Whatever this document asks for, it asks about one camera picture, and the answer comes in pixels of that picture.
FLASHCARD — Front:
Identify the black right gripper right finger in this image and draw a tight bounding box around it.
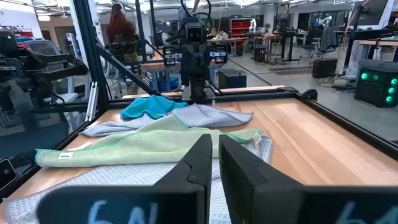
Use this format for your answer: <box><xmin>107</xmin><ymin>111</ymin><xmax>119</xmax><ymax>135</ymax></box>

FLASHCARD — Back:
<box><xmin>218</xmin><ymin>134</ymin><xmax>398</xmax><ymax>224</ymax></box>

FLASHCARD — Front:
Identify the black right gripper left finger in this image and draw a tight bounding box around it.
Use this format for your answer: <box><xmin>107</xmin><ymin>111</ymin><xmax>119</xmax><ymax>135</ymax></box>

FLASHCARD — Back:
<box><xmin>36</xmin><ymin>133</ymin><xmax>213</xmax><ymax>224</ymax></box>

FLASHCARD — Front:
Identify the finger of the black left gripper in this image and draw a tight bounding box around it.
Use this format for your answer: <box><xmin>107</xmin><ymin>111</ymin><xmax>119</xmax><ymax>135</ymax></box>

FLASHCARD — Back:
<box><xmin>210</xmin><ymin>43</ymin><xmax>229</xmax><ymax>65</ymax></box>
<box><xmin>162</xmin><ymin>45</ymin><xmax>183</xmax><ymax>67</ymax></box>

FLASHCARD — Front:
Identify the light green microfiber towel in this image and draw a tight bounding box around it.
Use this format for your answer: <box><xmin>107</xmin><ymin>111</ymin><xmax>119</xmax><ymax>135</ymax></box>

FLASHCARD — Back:
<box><xmin>35</xmin><ymin>113</ymin><xmax>264</xmax><ymax>168</ymax></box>

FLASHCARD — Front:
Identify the teal microfiber towel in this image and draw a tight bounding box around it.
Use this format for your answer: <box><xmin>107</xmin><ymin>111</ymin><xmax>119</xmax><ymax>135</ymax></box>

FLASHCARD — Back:
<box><xmin>120</xmin><ymin>95</ymin><xmax>189</xmax><ymax>121</ymax></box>

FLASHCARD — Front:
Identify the black box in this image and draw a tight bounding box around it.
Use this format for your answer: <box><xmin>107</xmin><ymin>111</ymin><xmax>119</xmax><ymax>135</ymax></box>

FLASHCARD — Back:
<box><xmin>217</xmin><ymin>68</ymin><xmax>248</xmax><ymax>90</ymax></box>

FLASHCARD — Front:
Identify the red tool cabinet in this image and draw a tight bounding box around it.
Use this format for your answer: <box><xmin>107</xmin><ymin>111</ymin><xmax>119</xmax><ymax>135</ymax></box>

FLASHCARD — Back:
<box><xmin>229</xmin><ymin>17</ymin><xmax>253</xmax><ymax>40</ymax></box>

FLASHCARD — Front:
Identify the person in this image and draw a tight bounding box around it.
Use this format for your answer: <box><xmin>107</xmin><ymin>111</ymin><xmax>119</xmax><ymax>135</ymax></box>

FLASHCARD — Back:
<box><xmin>104</xmin><ymin>2</ymin><xmax>138</xmax><ymax>63</ymax></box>

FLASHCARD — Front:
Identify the striped floor mat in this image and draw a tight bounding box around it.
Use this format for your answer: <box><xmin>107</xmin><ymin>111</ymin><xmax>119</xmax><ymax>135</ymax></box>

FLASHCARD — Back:
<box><xmin>268</xmin><ymin>65</ymin><xmax>314</xmax><ymax>77</ymax></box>

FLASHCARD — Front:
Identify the black office chair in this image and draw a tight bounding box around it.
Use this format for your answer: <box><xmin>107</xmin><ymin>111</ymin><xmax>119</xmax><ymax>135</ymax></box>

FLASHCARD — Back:
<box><xmin>300</xmin><ymin>28</ymin><xmax>326</xmax><ymax>60</ymax></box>

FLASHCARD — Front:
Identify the black floor case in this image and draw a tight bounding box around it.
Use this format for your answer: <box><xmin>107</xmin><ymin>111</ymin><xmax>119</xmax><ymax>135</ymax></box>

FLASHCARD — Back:
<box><xmin>311</xmin><ymin>57</ymin><xmax>338</xmax><ymax>79</ymax></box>

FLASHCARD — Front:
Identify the green-lit computer tower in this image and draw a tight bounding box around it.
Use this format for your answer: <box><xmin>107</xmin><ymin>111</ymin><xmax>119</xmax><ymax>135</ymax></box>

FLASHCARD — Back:
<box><xmin>353</xmin><ymin>58</ymin><xmax>398</xmax><ymax>108</ymax></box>

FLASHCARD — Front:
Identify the black phone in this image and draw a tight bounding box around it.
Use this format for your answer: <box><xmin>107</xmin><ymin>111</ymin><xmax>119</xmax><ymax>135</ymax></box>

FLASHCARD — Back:
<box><xmin>0</xmin><ymin>157</ymin><xmax>18</xmax><ymax>191</ymax></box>

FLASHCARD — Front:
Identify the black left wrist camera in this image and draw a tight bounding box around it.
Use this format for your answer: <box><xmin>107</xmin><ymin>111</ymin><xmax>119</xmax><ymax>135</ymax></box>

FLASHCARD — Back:
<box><xmin>185</xmin><ymin>22</ymin><xmax>205</xmax><ymax>44</ymax></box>

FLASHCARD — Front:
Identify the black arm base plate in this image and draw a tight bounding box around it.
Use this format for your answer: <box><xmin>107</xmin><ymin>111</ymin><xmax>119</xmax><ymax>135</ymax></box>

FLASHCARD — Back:
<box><xmin>181</xmin><ymin>85</ymin><xmax>223</xmax><ymax>104</ymax></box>

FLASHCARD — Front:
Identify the silver aluminium bracket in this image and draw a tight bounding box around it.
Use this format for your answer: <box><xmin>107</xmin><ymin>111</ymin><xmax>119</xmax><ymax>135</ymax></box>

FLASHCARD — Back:
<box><xmin>85</xmin><ymin>81</ymin><xmax>100</xmax><ymax>123</ymax></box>

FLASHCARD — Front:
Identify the black aluminium table frame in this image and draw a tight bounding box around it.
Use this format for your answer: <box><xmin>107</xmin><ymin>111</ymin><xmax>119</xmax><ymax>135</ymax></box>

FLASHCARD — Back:
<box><xmin>0</xmin><ymin>0</ymin><xmax>398</xmax><ymax>203</ymax></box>

